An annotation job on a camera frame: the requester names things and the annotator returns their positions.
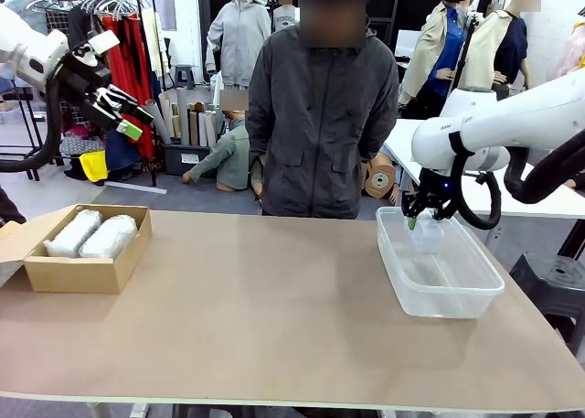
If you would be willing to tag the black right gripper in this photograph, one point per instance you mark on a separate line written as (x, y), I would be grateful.
(436, 185)

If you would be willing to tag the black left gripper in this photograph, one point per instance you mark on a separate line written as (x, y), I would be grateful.
(87, 82)

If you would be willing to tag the white unwrapped digital clock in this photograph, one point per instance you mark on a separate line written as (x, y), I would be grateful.
(429, 237)

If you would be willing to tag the bubble-wrapped clock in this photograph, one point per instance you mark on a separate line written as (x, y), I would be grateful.
(109, 237)
(73, 235)

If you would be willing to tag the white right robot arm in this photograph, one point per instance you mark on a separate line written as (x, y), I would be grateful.
(503, 116)

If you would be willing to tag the leaning grey paper roll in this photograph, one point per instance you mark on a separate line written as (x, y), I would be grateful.
(160, 125)

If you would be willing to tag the beige paper roll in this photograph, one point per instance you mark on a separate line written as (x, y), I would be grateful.
(166, 114)

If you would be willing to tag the red hanging dress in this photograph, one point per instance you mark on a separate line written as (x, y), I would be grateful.
(135, 61)

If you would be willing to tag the cardboard spool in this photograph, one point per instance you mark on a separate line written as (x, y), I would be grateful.
(379, 180)

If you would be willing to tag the yellow cloth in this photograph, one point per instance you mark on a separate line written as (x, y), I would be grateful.
(93, 166)

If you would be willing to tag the tall grey paper roll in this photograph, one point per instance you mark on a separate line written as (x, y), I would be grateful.
(183, 116)

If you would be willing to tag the cream hanging garment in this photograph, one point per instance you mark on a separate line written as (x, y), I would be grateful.
(151, 47)

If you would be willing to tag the small black stool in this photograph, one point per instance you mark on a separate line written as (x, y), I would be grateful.
(184, 77)

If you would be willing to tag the aluminium bar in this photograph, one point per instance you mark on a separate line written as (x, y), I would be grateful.
(137, 188)

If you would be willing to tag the white table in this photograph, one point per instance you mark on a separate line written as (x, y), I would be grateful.
(398, 136)

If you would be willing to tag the dark storage bin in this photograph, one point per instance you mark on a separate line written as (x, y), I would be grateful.
(183, 159)

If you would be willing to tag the clear plastic container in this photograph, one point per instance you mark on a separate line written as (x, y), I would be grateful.
(457, 299)

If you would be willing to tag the black hanging garment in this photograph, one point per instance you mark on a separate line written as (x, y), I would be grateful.
(80, 24)

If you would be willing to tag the seated mannequin in green shirt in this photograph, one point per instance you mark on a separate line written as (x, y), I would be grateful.
(233, 153)

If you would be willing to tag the mannequin in grey hoodie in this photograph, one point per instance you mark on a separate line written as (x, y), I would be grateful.
(237, 38)

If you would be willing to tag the person in dark grey jacket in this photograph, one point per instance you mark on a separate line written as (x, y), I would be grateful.
(320, 116)

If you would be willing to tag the black plastic stool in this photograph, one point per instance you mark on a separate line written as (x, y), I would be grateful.
(553, 281)

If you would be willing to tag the bystander in dark clothes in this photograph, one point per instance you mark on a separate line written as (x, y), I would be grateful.
(9, 207)

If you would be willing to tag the mannequin in beige coat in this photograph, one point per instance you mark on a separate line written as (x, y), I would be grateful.
(429, 47)

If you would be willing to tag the white monitor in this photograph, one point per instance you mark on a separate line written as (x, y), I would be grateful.
(406, 43)

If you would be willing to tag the brown cardboard box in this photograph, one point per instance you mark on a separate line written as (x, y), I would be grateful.
(73, 274)

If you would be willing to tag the mannequin in cream navy top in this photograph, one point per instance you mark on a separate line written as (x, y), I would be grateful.
(507, 43)

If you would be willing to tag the mannequin in grey sweatshirt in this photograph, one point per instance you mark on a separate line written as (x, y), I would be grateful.
(285, 18)

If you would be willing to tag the pink fluffy garment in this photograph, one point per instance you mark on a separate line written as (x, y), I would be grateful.
(571, 52)

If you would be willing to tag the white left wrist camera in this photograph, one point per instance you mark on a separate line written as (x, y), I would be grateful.
(104, 42)

